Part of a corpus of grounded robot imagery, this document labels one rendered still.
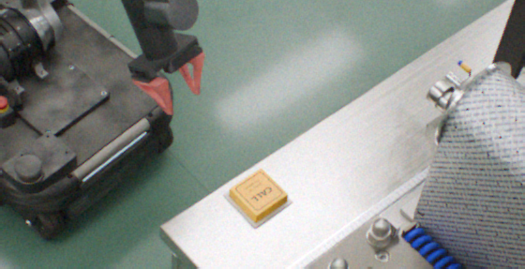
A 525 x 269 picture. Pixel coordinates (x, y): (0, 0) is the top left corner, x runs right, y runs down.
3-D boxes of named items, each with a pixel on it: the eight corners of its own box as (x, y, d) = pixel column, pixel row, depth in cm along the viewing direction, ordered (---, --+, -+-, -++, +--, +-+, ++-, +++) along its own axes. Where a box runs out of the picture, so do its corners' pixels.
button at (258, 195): (260, 175, 171) (261, 167, 169) (287, 201, 168) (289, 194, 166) (228, 196, 168) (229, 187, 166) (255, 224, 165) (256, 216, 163)
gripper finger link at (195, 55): (219, 90, 161) (201, 39, 156) (187, 114, 157) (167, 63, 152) (193, 83, 165) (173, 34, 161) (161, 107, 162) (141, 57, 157)
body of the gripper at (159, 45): (202, 46, 157) (186, 5, 153) (155, 81, 151) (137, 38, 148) (176, 41, 161) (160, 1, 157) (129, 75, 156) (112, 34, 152)
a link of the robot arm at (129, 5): (138, -25, 153) (110, -8, 150) (165, -22, 148) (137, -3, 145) (154, 14, 156) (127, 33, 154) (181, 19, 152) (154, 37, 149)
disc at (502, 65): (493, 112, 147) (519, 43, 135) (495, 114, 147) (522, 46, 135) (425, 162, 140) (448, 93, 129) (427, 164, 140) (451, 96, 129)
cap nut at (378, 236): (378, 223, 151) (382, 206, 148) (395, 239, 150) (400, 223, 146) (360, 236, 150) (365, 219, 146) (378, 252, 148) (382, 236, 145)
